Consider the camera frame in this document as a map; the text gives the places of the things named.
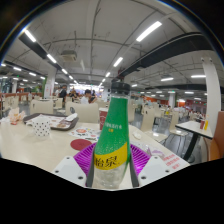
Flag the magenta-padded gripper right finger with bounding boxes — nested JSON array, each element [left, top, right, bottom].
[[128, 143, 181, 188]]

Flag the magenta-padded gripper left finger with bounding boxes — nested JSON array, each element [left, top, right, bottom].
[[53, 142, 97, 188]]

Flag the green-labelled clear drink bottle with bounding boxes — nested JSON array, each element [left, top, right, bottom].
[[91, 81, 132, 190]]

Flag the flat round red coaster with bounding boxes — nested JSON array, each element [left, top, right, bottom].
[[69, 138, 93, 152]]

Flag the crumpled white tissue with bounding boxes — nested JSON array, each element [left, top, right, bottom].
[[132, 130, 143, 140]]

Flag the printed paper flyer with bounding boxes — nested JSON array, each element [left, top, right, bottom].
[[68, 126, 101, 143]]

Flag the dark food tray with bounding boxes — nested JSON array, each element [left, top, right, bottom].
[[23, 112, 80, 132]]

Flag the white polka-dot mug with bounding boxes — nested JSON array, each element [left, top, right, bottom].
[[32, 114, 52, 138]]

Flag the white napkin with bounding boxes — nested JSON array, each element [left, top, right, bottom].
[[64, 112, 78, 122]]

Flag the white table with condiments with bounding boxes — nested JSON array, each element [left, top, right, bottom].
[[174, 120, 214, 163]]

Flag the crumpled food wrapper bag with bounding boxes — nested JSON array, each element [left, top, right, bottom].
[[7, 107, 27, 126]]

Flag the person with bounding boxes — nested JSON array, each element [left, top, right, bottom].
[[58, 84, 68, 99], [80, 89, 98, 105]]

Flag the ceiling air conditioner unit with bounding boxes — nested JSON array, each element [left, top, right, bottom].
[[60, 49, 78, 63]]

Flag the ceiling lights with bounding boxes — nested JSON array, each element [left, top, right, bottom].
[[0, 20, 208, 98]]

